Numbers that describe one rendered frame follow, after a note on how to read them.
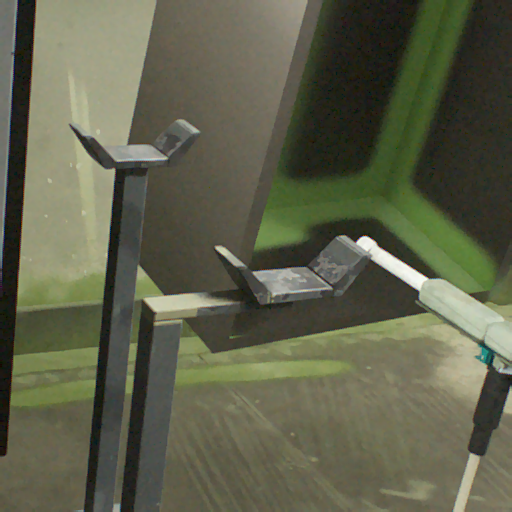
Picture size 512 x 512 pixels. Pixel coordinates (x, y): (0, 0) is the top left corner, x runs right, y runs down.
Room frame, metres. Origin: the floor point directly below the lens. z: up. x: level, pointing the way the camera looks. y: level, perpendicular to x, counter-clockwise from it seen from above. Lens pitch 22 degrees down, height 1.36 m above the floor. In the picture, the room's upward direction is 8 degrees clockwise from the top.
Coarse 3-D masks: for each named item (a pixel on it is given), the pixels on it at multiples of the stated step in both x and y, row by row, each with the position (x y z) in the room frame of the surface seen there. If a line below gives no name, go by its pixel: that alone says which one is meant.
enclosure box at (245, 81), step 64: (192, 0) 1.95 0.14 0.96; (256, 0) 1.83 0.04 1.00; (320, 0) 1.75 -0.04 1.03; (384, 0) 2.31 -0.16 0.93; (448, 0) 2.39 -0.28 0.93; (192, 64) 1.94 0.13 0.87; (256, 64) 1.81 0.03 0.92; (320, 64) 2.27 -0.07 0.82; (384, 64) 2.36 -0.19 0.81; (448, 64) 2.37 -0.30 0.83; (256, 128) 1.80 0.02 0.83; (320, 128) 2.31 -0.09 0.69; (384, 128) 2.41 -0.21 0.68; (448, 128) 2.35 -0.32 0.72; (192, 192) 1.91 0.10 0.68; (256, 192) 1.78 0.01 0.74; (320, 192) 2.36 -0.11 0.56; (384, 192) 2.46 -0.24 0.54; (448, 192) 2.32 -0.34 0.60; (192, 256) 1.90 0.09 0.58; (256, 256) 2.13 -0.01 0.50; (448, 256) 2.29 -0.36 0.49; (192, 320) 1.88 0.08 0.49; (256, 320) 1.95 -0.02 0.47; (320, 320) 1.97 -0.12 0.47; (384, 320) 2.04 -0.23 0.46
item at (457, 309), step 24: (360, 240) 2.13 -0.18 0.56; (384, 264) 2.07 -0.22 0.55; (432, 288) 1.96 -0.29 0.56; (456, 288) 1.97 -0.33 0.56; (432, 312) 1.95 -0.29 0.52; (456, 312) 1.91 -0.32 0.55; (480, 312) 1.89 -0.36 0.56; (480, 336) 1.86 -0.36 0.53; (504, 336) 1.83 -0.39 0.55; (504, 360) 1.82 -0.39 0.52; (504, 384) 1.83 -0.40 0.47; (480, 408) 1.84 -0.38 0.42; (480, 432) 1.83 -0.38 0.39
